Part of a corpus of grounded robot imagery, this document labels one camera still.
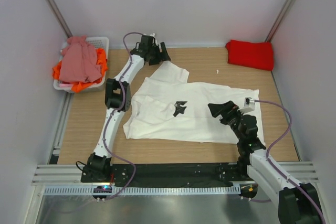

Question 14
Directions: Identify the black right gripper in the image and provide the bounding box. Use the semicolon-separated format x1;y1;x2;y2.
208;101;245;141

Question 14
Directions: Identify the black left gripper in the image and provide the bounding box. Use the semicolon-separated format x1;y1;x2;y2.
149;42;171;66

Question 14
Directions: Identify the white printed t-shirt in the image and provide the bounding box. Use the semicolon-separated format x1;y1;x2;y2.
123;62;259;144

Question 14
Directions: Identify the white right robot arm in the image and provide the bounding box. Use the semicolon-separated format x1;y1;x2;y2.
207;101;326;223

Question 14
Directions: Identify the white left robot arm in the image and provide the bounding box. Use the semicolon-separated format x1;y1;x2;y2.
81;34;171;183

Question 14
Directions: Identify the orange t-shirt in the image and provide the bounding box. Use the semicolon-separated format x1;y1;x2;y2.
52;48;108;93

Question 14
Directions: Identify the folded red t-shirt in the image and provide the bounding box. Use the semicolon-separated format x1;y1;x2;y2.
225;40;274;71

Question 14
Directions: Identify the white plastic laundry basket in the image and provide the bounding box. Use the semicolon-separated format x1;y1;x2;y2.
53;37;109;94

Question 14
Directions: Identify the pink t-shirt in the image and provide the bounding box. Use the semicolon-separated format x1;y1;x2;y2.
59;36;102;83

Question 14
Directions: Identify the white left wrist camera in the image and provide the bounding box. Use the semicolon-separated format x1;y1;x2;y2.
150;33;159;47

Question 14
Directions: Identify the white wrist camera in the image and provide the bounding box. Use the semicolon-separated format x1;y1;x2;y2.
150;33;159;47
239;98;255;114

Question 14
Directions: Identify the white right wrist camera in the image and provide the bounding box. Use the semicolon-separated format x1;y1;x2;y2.
239;98;255;114

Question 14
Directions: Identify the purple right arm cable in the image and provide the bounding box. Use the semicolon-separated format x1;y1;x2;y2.
241;99;328;224

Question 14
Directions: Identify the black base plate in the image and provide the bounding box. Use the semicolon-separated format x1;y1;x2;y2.
81;163;253;188

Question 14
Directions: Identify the white slotted cable duct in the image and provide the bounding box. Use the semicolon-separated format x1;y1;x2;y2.
43;185;241;196

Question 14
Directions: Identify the aluminium frame rail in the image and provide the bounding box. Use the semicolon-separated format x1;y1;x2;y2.
32;162;319;185

